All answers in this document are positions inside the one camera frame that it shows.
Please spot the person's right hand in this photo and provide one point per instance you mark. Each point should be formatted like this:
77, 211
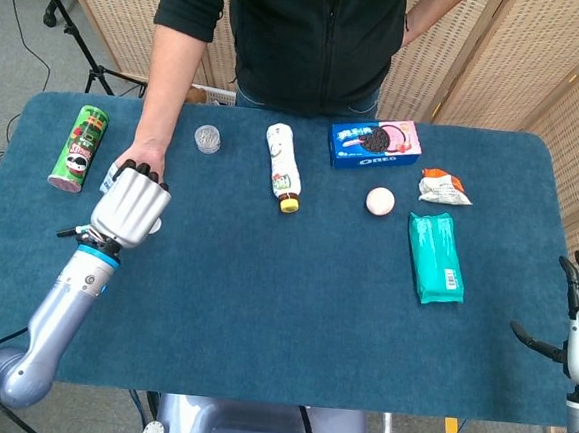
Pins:
146, 154

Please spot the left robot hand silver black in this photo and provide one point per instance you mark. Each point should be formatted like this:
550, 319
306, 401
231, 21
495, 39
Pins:
129, 209

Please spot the blue white toothpaste tube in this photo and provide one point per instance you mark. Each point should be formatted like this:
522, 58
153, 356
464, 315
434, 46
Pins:
108, 179

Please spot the person's right forearm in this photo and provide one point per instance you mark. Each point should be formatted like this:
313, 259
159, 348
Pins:
167, 81

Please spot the person's left forearm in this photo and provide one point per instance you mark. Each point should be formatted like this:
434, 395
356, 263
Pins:
428, 12

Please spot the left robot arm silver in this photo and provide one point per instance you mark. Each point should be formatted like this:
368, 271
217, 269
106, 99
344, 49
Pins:
56, 308

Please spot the clear plastic jar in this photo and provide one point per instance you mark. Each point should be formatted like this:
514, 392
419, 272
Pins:
208, 139

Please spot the white green marker pen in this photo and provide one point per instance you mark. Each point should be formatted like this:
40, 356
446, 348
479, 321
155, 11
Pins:
67, 232

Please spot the green Pringles can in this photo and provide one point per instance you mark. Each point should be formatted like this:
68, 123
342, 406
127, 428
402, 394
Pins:
80, 147

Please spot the white plastic basket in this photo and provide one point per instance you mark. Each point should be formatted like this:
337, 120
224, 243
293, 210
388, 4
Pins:
221, 96

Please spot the black tripod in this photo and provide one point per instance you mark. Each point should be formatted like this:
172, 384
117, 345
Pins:
77, 42

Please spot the white bottle yellow cap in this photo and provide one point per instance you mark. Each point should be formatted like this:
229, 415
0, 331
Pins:
283, 161

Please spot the blue table mat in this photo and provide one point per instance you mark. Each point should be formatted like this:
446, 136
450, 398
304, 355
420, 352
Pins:
263, 295

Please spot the teal tissue pack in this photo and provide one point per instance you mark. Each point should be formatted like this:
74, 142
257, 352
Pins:
435, 258

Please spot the person torso black jacket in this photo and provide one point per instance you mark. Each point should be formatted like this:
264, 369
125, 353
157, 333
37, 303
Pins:
308, 37

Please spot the crumpled white orange snack packet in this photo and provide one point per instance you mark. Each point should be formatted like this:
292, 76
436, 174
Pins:
442, 188

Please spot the blue pink Oreo box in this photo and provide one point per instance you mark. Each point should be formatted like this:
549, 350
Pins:
372, 148

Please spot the pale pink ball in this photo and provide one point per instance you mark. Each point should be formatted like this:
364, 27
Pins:
380, 201

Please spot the silver robot torso base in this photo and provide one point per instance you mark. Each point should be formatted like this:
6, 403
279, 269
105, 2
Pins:
253, 424

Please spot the wooden perforated folding screen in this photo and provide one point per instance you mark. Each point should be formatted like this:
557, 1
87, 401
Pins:
508, 53

